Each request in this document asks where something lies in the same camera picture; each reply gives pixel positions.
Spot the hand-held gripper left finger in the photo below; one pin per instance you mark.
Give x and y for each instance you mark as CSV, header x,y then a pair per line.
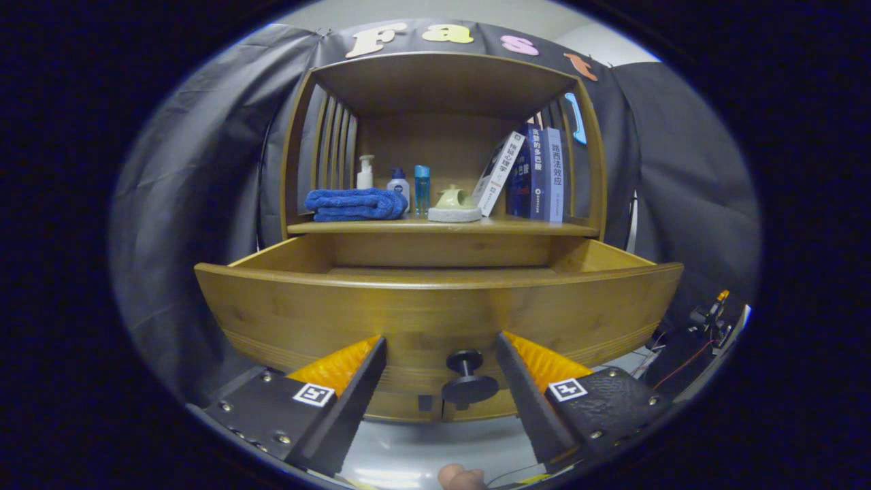
x,y
347,415

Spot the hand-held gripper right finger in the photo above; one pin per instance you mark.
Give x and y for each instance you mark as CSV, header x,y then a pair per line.
x,y
527,408

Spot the black round drawer knob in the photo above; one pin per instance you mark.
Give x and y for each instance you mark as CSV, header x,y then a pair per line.
x,y
469,389

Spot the wooden drawer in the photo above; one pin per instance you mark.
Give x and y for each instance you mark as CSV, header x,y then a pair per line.
x,y
408,313

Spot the pale green scrub brush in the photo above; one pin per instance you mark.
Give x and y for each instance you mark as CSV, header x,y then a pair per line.
x,y
454,214

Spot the wooden cabinet door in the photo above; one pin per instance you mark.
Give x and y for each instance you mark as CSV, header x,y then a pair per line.
x,y
398,412
505,410

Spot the wooden countertop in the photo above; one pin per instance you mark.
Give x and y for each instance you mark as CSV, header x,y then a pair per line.
x,y
531,226

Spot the wooden cabinet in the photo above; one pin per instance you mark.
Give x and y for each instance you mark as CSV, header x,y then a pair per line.
x,y
435,150

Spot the black clamp orange tip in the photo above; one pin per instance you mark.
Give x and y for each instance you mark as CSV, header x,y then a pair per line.
x,y
708,316

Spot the blue folded towel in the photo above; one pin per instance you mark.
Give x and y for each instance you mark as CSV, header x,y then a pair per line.
x,y
354,203

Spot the dark blue book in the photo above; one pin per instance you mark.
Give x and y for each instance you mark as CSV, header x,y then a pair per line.
x,y
527,184

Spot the grey-blue book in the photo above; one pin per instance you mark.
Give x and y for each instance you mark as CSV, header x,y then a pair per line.
x,y
554,184

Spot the white box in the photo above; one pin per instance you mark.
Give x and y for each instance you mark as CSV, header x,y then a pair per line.
x,y
743,323

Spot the white bottle blue cap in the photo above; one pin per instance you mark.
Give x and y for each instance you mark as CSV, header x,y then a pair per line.
x,y
399,187

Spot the white book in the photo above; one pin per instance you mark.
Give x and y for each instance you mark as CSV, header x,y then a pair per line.
x,y
500,173

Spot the clear blue bottle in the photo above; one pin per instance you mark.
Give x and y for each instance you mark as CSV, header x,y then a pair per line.
x,y
422,190

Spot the white pump bottle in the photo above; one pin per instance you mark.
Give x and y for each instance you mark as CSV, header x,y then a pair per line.
x,y
365,178

